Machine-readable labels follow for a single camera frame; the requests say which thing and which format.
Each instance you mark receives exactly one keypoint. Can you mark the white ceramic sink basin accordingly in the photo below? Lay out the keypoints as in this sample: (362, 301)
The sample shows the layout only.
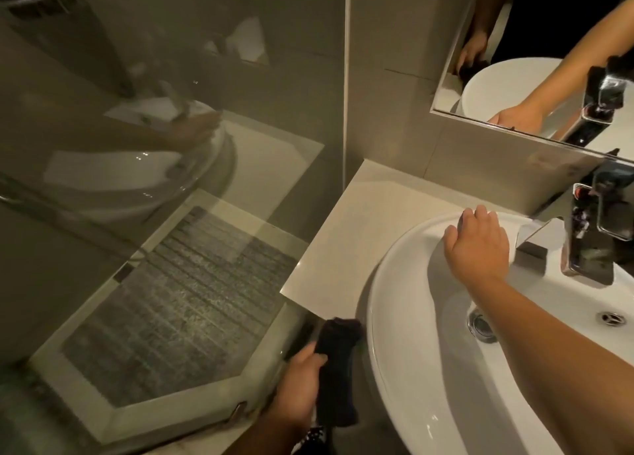
(426, 370)

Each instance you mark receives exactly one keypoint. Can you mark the chrome sink faucet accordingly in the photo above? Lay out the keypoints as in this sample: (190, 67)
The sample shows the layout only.
(589, 232)

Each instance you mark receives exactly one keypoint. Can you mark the person's right forearm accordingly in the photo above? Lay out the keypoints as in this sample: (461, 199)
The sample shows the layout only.
(559, 365)

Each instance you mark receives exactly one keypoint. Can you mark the person's left thumb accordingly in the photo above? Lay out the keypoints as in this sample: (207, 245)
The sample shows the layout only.
(318, 361)

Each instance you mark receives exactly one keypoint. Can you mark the person's left hand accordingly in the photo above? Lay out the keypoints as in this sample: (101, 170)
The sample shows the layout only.
(297, 390)

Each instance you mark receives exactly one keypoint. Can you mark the black cloth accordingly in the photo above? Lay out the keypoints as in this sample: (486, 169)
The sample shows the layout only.
(339, 370)

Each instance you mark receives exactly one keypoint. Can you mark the person's right hand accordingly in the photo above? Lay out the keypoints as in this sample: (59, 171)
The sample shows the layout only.
(479, 251)

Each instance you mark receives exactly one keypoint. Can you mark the person's left forearm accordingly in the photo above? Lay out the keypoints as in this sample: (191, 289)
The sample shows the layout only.
(257, 437)

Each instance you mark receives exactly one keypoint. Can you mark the person's right thumb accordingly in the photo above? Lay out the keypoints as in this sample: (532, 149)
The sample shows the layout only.
(451, 235)

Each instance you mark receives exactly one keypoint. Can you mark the wall mirror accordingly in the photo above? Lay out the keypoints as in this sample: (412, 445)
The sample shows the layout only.
(535, 48)

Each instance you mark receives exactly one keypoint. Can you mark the chrome sink drain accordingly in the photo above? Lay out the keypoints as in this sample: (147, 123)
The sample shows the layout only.
(611, 319)

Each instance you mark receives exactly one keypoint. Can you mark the glass shower partition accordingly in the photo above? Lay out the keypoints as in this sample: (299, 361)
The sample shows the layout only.
(148, 197)

